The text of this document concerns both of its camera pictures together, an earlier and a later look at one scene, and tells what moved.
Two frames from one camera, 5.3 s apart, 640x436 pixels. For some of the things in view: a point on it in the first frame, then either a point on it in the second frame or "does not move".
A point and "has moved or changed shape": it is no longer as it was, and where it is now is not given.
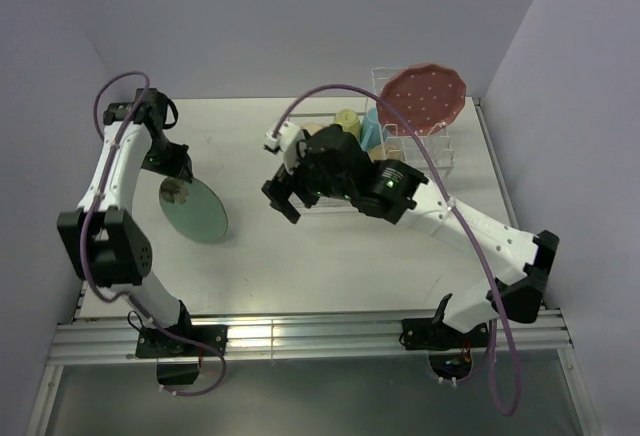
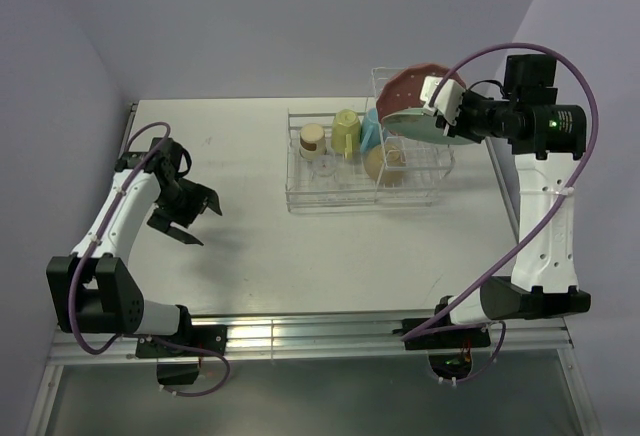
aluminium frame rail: x=372 y=338 does not move
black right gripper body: x=307 y=177 → x=479 y=116
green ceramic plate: x=201 y=216 has moved or changed shape
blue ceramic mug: x=371 y=130 does not move
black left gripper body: x=176 y=160 → x=179 y=204
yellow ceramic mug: x=349 y=122 does not move
